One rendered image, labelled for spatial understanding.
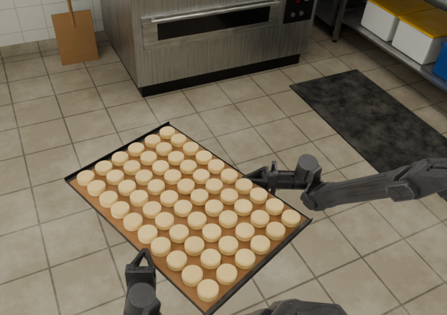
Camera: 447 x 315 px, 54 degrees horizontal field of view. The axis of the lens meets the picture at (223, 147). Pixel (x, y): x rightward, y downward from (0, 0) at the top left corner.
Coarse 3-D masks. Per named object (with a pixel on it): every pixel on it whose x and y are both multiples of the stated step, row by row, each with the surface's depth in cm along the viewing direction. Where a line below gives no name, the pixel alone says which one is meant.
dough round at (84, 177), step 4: (80, 172) 127; (84, 172) 127; (88, 172) 127; (92, 172) 128; (80, 176) 126; (84, 176) 126; (88, 176) 126; (92, 176) 126; (80, 180) 125; (84, 180) 125; (88, 180) 125; (92, 180) 126; (80, 184) 126; (84, 184) 125
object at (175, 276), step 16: (144, 144) 141; (96, 176) 129; (128, 176) 130; (160, 176) 130; (192, 176) 131; (240, 176) 131; (80, 192) 124; (176, 192) 125; (96, 208) 120; (192, 208) 121; (224, 208) 121; (256, 208) 122; (288, 208) 122; (112, 224) 116; (144, 224) 116; (176, 224) 117; (272, 240) 114; (192, 256) 109; (224, 256) 109; (256, 256) 110; (176, 272) 105; (208, 272) 106; (240, 272) 106; (192, 288) 102; (224, 288) 102; (208, 304) 99
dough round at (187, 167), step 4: (184, 160) 133; (188, 160) 133; (192, 160) 133; (180, 164) 132; (184, 164) 132; (188, 164) 132; (192, 164) 132; (180, 168) 131; (184, 168) 130; (188, 168) 130; (192, 168) 130; (196, 168) 133; (184, 172) 131; (188, 172) 130; (192, 172) 131
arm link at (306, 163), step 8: (304, 160) 124; (312, 160) 124; (296, 168) 126; (304, 168) 122; (312, 168) 122; (320, 168) 123; (296, 176) 127; (304, 176) 125; (312, 176) 123; (320, 176) 127; (312, 184) 126; (304, 192) 127; (304, 200) 127; (312, 200) 126; (312, 208) 126
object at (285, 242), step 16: (160, 128) 148; (176, 128) 148; (128, 144) 140; (96, 160) 133; (304, 224) 118; (128, 240) 112; (288, 240) 112; (144, 256) 108; (272, 256) 109; (160, 272) 105; (256, 272) 106
